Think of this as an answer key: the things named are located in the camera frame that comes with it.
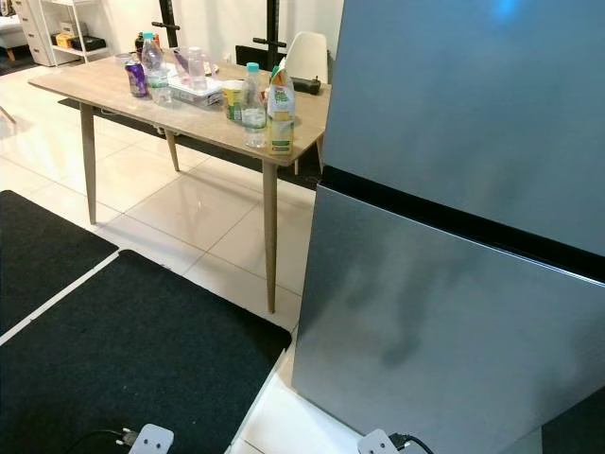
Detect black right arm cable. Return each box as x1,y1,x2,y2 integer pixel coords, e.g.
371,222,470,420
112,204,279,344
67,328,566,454
392,432,436,454

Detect purple mug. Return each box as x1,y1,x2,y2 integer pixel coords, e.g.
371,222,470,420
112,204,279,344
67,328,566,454
126,61,149,98

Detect orange juice carton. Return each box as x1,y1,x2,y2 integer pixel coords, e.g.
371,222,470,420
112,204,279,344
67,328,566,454
267,59,297,155

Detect white drawer cabinet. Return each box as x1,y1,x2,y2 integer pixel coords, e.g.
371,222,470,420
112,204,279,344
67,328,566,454
17,0,62,67

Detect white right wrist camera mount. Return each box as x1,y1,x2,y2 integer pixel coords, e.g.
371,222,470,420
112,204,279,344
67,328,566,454
357,428,406,454

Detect yellow instant noodle cup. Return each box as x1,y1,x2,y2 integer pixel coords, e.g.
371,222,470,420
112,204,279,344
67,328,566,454
221,79,247,124

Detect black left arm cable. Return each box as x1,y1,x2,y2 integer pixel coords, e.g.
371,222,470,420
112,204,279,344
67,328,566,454
90,428,138,451

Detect white plastic tray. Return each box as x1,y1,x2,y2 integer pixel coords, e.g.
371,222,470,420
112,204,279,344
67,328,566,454
168,74,226,107

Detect white shelf rack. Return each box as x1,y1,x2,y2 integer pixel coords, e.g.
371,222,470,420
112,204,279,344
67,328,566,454
47,0,110,65

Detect clear water bottle teal cap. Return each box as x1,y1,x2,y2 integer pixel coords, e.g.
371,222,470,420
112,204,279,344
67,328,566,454
242,62,268,149

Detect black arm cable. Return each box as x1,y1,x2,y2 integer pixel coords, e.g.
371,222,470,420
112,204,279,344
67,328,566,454
90,428,138,451
392,432,436,454

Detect grey two-door fridge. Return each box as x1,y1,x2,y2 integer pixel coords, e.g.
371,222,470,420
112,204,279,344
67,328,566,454
291,0,605,454

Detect white sofa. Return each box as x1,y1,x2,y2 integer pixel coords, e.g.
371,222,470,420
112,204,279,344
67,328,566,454
0,14,27,53

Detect light wooden table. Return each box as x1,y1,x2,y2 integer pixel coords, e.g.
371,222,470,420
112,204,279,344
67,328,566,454
26,52,332,315

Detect white plastic chair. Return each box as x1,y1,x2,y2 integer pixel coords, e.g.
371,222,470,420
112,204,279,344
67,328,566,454
284,31,330,86

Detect clear water bottle blue cap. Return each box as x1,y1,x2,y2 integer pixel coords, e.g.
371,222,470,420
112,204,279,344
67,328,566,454
142,33,171,105

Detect small clear bottle white cap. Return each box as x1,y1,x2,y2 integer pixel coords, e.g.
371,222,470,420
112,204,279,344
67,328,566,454
187,45,209,91

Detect black stand pole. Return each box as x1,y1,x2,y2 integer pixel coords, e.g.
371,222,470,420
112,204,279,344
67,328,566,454
251,0,292,69
151,0,182,48

